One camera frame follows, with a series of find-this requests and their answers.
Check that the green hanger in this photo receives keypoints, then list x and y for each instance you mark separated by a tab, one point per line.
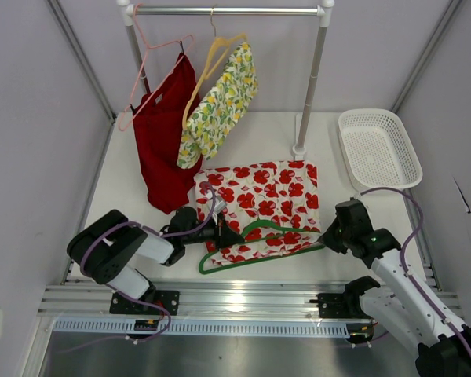
256	225

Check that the lemon print garment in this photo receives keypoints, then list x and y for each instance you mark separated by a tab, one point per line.
210	121

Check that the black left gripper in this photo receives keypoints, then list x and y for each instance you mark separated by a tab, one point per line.
227	233

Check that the red dress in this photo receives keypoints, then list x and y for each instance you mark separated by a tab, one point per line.
157	128

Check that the red poppy print skirt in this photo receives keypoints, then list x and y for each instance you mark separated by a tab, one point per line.
284	192

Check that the slotted cable duct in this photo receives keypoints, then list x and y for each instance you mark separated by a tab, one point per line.
308	329

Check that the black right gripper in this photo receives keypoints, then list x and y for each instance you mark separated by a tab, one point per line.
329	239

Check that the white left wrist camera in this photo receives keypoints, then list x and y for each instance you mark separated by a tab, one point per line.
218	205

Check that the white plastic basket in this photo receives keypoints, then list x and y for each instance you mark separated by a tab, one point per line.
377	150

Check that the metal clothes rack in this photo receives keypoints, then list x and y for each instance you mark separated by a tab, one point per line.
322	12

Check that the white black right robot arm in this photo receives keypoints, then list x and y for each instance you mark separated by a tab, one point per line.
396	297

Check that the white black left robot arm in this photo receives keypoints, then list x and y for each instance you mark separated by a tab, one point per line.
103	251

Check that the yellow hanger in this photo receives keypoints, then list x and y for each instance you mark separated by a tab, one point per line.
210	66

